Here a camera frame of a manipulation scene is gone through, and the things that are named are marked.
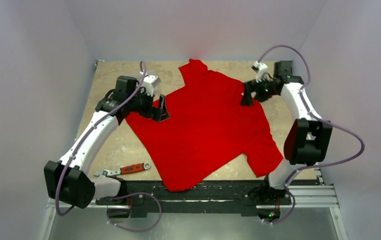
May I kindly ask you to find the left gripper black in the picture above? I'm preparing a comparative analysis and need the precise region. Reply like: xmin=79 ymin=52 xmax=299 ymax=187
xmin=127 ymin=86 xmax=169 ymax=122

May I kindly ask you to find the red t-shirt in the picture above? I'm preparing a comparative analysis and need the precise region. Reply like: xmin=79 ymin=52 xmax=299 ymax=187
xmin=126 ymin=59 xmax=283 ymax=192

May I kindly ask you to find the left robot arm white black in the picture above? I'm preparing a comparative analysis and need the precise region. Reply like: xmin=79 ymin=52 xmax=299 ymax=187
xmin=43 ymin=74 xmax=170 ymax=216

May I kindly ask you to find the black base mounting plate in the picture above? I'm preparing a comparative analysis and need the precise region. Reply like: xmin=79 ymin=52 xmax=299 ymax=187
xmin=96 ymin=179 xmax=292 ymax=220

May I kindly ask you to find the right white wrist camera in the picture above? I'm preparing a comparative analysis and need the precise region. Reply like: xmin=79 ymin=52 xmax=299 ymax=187
xmin=251 ymin=61 xmax=269 ymax=83

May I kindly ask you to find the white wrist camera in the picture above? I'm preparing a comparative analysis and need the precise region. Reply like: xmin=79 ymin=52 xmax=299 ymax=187
xmin=251 ymin=61 xmax=269 ymax=83
xmin=140 ymin=74 xmax=161 ymax=97

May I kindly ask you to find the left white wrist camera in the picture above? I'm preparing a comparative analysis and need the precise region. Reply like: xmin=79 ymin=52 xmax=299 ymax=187
xmin=140 ymin=74 xmax=161 ymax=97

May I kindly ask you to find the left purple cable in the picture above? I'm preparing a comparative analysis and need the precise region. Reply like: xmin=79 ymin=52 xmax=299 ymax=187
xmin=54 ymin=61 xmax=163 ymax=233

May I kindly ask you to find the red handled adjustable wrench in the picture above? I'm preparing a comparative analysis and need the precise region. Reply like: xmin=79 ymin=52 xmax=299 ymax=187
xmin=93 ymin=162 xmax=151 ymax=177

